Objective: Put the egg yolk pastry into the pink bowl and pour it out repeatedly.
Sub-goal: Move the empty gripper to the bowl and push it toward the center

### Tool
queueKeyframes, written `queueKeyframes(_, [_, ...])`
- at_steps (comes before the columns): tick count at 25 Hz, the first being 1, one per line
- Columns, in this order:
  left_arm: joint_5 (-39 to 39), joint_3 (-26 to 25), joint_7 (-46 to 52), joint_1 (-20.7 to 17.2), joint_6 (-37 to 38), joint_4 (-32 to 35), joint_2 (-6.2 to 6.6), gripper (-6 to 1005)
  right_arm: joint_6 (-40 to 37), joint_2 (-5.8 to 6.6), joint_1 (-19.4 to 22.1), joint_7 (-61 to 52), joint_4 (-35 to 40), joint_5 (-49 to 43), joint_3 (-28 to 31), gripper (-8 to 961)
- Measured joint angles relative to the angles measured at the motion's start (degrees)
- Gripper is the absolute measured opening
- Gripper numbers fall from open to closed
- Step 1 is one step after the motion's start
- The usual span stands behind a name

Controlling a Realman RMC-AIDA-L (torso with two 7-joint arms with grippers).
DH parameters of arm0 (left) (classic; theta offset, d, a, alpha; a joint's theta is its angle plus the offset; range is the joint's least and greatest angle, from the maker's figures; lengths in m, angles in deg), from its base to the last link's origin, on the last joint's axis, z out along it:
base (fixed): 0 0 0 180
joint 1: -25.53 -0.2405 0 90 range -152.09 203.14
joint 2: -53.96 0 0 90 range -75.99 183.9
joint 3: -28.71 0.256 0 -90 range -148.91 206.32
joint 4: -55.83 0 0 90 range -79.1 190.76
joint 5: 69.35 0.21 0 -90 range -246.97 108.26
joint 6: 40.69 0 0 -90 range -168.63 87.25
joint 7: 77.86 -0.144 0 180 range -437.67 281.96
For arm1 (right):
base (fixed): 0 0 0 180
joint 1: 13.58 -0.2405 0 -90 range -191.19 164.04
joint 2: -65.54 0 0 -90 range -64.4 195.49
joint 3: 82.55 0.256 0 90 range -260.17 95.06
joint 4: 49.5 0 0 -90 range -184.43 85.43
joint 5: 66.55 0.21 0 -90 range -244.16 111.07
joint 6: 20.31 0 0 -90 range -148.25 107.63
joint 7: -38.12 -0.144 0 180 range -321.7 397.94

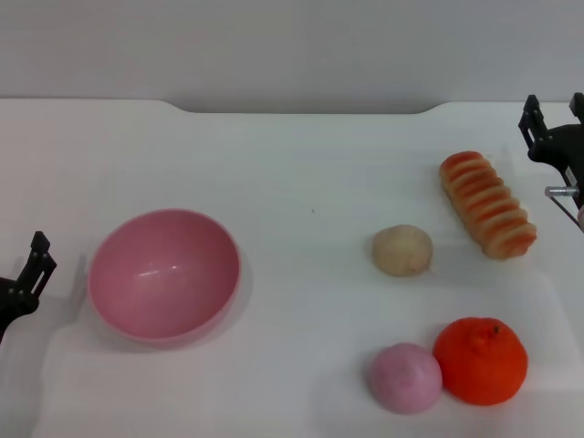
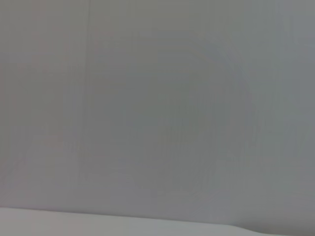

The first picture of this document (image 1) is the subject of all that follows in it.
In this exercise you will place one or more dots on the beige egg yolk pastry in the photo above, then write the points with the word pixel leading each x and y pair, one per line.
pixel 401 250

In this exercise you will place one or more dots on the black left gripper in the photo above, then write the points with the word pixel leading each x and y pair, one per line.
pixel 11 301

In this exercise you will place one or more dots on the pink plastic bowl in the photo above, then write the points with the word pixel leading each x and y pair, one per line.
pixel 164 278

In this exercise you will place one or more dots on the pink round bun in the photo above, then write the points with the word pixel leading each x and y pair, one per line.
pixel 405 379

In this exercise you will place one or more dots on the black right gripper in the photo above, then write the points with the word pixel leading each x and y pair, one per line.
pixel 563 146

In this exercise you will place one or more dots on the orange mandarin fruit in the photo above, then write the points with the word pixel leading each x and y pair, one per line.
pixel 479 365

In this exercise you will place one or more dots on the orange striped bread roll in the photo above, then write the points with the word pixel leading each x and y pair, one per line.
pixel 486 205

